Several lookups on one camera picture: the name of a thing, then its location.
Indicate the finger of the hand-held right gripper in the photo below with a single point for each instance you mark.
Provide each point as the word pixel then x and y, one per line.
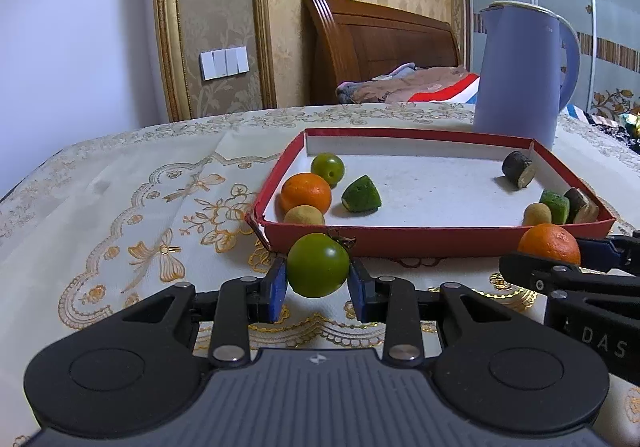
pixel 607 252
pixel 565 277

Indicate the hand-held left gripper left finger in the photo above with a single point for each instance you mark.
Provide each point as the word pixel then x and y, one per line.
pixel 276 292

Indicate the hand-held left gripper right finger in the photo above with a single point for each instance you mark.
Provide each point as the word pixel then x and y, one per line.
pixel 359 292

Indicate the orange tangerine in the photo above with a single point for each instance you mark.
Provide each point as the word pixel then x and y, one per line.
pixel 549 242
pixel 305 193

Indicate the green tangerine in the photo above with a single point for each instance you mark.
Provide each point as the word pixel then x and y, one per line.
pixel 317 265
pixel 327 168

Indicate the dark purple sugarcane piece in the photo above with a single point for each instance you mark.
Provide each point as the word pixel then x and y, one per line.
pixel 580 202
pixel 515 164

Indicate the small yellow round fruit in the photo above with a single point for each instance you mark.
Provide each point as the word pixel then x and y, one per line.
pixel 537 214
pixel 304 216

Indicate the green cucumber piece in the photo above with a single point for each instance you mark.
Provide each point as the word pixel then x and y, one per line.
pixel 555 206
pixel 361 197

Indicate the red cardboard box tray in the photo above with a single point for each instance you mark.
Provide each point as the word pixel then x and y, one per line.
pixel 440 192

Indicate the dark floral cloth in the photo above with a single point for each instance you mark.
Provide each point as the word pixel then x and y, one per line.
pixel 607 127

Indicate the shiny green yellow object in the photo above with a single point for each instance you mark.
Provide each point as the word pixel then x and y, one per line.
pixel 631 124

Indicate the cream embroidered tablecloth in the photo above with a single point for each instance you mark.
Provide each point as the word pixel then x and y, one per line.
pixel 125 202

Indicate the blue electric kettle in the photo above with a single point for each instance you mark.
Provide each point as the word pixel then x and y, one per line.
pixel 520 77

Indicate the pink brown blanket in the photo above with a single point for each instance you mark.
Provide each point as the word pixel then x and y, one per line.
pixel 400 84

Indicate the striped colourful blanket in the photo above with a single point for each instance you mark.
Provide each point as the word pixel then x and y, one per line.
pixel 450 92

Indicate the floral panel wardrobe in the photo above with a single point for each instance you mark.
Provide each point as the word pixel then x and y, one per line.
pixel 615 17

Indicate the wooden bed headboard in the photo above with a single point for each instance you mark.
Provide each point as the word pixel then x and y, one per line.
pixel 380 42

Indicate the white wall light switch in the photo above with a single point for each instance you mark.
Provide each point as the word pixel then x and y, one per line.
pixel 224 63

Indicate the gold wall moulding frame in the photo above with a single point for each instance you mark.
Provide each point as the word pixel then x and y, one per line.
pixel 167 27

